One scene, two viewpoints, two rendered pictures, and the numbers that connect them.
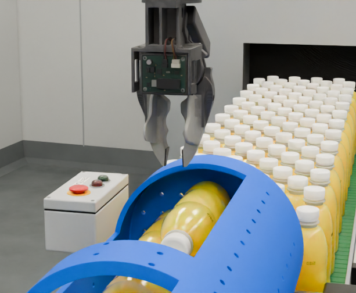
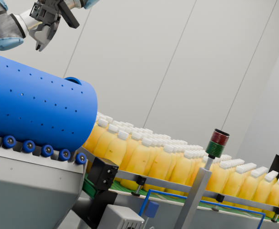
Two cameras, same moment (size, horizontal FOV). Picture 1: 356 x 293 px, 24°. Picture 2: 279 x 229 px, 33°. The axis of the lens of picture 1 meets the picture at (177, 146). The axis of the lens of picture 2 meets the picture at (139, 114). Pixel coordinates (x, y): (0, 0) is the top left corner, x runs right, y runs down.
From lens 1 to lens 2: 1.32 m
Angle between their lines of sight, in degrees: 36
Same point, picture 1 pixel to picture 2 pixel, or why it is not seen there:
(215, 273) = not seen: outside the picture
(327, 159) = (187, 152)
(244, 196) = (63, 81)
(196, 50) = (49, 8)
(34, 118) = not seen: hidden behind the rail
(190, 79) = (39, 13)
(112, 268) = not seen: outside the picture
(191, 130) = (40, 36)
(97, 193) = not seen: hidden behind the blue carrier
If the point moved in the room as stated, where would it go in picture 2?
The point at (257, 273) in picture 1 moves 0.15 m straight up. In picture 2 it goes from (22, 80) to (39, 37)
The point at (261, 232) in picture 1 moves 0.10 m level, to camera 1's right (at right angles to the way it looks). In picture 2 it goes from (50, 85) to (69, 94)
